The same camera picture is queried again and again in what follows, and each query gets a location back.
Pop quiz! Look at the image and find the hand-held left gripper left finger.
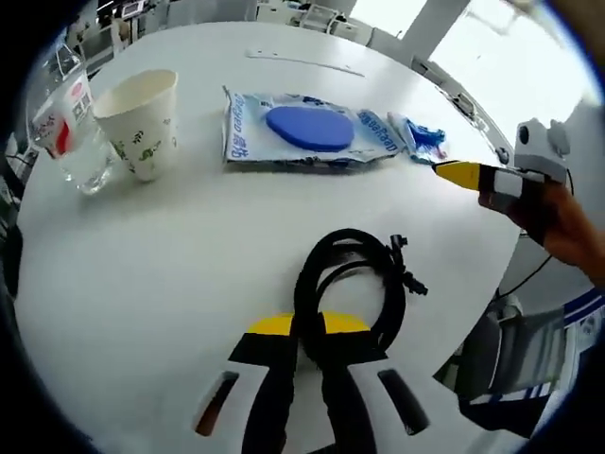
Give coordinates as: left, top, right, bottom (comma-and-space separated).
160, 311, 300, 454

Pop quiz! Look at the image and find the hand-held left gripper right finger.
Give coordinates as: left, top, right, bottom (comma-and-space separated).
316, 309, 462, 454

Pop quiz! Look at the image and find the blue plastic packet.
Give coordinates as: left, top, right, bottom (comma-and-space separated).
387, 112, 449, 166

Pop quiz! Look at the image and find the white packet with blue pad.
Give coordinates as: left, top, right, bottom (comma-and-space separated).
221, 84, 411, 166

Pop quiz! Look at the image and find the white paper cup green print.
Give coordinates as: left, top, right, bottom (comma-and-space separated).
93, 69, 180, 183

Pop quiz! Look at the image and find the clear plastic water bottle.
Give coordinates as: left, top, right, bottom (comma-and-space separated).
26, 44, 119, 197

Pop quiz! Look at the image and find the person's right hand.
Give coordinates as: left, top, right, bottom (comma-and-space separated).
476, 182, 605, 285

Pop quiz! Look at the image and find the white square pillar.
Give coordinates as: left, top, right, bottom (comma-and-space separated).
401, 0, 474, 56

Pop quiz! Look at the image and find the person in white shirt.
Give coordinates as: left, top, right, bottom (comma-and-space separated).
562, 286, 605, 379

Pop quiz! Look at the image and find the grey chair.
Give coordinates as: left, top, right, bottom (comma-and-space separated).
434, 302, 568, 427

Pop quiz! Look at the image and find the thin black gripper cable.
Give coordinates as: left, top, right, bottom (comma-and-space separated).
495, 226, 554, 297

